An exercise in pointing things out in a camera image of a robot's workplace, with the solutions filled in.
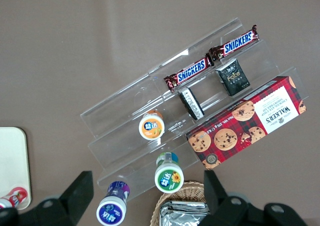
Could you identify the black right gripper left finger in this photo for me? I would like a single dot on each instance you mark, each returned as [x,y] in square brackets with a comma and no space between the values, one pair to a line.
[75,198]

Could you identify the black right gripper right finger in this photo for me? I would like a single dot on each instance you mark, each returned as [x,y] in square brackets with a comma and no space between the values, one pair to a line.
[225,211]

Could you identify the oval light wicker basket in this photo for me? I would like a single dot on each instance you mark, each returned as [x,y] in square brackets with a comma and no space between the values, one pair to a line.
[185,191]

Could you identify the beige plastic serving tray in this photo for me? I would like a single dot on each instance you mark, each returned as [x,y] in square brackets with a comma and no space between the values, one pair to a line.
[12,161]

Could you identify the blue cap gum bottle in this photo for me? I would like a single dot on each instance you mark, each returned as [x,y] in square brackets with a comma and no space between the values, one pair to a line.
[111,212]

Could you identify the silver foil packet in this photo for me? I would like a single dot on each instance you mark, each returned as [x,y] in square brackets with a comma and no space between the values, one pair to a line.
[182,214]

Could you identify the red cap gum bottle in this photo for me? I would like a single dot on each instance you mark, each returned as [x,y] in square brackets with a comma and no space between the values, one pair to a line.
[16,197]

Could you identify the green cap gum bottle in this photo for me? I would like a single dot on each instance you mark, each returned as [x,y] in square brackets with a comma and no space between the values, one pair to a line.
[169,178]

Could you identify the clear acrylic stepped shelf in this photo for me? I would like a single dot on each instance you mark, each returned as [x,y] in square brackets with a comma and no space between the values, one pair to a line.
[120,146]

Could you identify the red Walkers cookie box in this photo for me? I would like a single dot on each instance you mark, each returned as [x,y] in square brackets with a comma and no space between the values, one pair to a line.
[250,121]

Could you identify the orange cap gum bottle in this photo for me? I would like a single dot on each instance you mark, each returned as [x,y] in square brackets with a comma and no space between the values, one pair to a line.
[151,127]

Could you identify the small black tissue pack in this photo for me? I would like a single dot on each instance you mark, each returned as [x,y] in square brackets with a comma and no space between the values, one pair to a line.
[233,78]
[191,103]

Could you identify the Snickers chocolate bar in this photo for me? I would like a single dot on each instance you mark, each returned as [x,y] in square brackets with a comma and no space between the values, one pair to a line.
[191,72]
[236,43]

